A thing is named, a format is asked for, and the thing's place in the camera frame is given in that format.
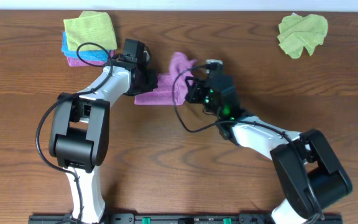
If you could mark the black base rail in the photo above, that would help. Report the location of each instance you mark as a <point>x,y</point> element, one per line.
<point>129,218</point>

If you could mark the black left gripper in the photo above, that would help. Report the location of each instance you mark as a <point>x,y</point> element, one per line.
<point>153,83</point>

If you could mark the folded purple cloth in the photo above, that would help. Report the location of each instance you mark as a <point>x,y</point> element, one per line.
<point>72,62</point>

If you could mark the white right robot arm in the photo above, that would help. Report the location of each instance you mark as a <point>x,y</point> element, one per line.
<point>311,175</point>

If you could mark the purple microfiber cloth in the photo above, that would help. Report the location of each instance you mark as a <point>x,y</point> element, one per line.
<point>169,91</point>

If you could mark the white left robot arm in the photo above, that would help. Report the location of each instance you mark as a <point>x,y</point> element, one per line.
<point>79,137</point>

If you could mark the crumpled lime green cloth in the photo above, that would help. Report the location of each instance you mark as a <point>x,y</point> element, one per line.
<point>298,33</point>

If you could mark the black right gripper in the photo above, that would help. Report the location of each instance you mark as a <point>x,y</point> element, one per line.
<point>192,89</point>

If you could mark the folded lime green cloth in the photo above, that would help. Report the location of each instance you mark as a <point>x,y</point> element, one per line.
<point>90,26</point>

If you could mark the folded blue cloth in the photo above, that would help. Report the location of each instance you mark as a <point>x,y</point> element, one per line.
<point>93,55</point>

